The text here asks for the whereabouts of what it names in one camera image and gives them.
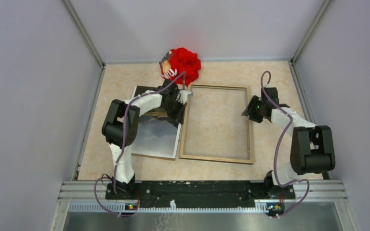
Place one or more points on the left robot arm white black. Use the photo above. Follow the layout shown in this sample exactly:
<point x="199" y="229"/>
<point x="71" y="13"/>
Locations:
<point x="120" y="129"/>

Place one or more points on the aluminium front rail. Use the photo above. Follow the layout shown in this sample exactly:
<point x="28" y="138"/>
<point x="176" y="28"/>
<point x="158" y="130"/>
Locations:
<point x="319" y="205"/>

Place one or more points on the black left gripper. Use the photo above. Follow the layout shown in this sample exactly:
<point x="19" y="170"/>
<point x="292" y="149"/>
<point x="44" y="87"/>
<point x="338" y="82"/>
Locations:
<point x="178" y="116"/>

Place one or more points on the landscape photo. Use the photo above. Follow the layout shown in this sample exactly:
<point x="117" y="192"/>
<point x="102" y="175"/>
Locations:
<point x="157" y="134"/>

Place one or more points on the red crumpled cloth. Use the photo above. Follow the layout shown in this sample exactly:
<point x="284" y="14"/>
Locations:
<point x="177" y="61"/>

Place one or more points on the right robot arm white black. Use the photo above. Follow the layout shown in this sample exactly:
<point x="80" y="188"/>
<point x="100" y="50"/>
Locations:
<point x="312" y="147"/>

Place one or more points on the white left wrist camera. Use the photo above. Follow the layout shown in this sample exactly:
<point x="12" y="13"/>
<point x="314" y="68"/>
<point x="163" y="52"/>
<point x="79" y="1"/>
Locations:
<point x="184" y="95"/>

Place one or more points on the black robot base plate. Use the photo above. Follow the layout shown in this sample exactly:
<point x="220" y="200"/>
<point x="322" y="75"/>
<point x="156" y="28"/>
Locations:
<point x="200" y="194"/>

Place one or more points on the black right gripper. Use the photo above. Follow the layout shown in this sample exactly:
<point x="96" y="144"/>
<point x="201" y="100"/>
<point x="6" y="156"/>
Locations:
<point x="248" y="110"/>

